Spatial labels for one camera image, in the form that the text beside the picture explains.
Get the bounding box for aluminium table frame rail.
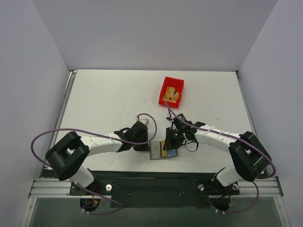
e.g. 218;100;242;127
19;70;77;227

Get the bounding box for gold cards in bin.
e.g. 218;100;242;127
162;87;179;103

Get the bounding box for grey card holder wallet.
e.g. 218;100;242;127
149;140;178;160

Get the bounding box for gold card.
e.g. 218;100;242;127
160;140;168;157

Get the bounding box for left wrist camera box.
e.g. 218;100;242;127
138;118;149;126

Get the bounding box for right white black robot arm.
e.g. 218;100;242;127
163;114;272;193

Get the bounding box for red plastic bin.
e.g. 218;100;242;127
158;77;184;109

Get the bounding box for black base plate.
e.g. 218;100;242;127
68;170;240;209

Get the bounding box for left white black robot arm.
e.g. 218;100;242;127
45;119;149;195

